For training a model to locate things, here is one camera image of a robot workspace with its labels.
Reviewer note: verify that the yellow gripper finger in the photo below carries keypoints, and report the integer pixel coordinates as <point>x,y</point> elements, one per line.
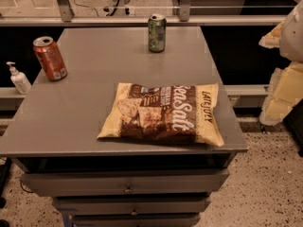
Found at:
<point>284,92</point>
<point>272,38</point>

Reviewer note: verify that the red coke can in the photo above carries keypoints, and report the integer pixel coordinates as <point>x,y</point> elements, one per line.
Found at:
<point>50,58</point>

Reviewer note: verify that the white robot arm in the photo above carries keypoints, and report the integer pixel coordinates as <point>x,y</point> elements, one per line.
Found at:
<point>291,40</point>

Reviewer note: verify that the green soda can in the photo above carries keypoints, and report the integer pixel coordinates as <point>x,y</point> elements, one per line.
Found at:
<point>157,32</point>

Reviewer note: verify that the sea salt chips bag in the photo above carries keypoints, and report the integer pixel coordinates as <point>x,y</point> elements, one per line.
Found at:
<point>170,115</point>

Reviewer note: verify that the grey drawer cabinet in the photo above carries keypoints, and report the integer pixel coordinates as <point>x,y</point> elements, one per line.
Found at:
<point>119,182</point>

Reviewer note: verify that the white pump sanitizer bottle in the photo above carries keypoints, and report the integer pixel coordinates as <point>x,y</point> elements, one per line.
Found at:
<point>19,79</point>

